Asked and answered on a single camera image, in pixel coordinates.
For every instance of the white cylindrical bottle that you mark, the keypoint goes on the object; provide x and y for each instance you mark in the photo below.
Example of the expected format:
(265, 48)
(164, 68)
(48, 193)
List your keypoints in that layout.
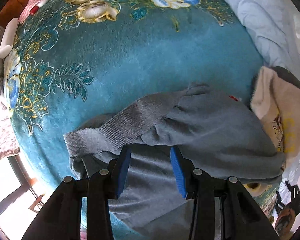
(8, 38)

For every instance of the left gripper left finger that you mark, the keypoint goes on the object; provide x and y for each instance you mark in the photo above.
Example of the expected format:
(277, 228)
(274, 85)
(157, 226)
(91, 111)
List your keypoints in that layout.
(60, 217)

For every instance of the wooden chair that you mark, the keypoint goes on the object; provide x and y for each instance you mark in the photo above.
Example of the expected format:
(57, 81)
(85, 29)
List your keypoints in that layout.
(37, 204)

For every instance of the dark olive garment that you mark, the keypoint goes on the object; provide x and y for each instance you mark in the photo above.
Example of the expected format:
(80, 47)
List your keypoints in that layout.
(287, 76)

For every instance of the grey sweatpants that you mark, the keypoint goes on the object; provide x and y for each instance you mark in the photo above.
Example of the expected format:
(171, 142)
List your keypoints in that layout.
(221, 136)

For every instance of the light blue floral duvet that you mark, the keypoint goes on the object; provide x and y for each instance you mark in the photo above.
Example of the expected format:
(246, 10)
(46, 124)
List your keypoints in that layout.
(272, 25)

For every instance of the orange wooden headboard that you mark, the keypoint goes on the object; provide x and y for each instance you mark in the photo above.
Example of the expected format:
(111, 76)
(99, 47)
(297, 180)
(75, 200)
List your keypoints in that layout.
(12, 9)

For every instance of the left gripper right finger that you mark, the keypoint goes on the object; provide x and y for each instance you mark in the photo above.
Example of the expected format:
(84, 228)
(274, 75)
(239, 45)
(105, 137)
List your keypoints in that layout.
(240, 218)

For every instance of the teal floral blanket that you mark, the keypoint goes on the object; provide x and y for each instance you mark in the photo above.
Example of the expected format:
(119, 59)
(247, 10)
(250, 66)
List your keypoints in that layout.
(71, 70)

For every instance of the beige fleece sweater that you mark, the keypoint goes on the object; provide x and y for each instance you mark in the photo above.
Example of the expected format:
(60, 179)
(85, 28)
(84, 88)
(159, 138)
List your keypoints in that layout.
(277, 105)

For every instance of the right hand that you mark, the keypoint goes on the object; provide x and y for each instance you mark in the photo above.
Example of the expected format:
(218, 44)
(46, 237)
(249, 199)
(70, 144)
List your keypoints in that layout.
(285, 222)

